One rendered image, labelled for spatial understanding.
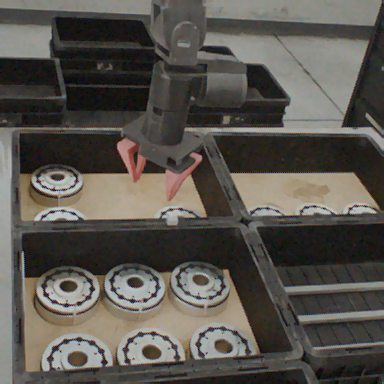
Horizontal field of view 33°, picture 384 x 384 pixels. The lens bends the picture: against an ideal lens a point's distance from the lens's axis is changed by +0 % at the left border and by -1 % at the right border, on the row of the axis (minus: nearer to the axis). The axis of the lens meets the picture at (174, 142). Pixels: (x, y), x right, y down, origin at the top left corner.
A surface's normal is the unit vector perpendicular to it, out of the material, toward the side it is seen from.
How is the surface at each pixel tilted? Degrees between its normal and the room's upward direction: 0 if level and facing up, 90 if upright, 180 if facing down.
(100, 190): 0
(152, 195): 0
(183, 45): 76
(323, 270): 0
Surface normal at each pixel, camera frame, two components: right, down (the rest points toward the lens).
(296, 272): 0.15, -0.84
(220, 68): 0.26, 0.33
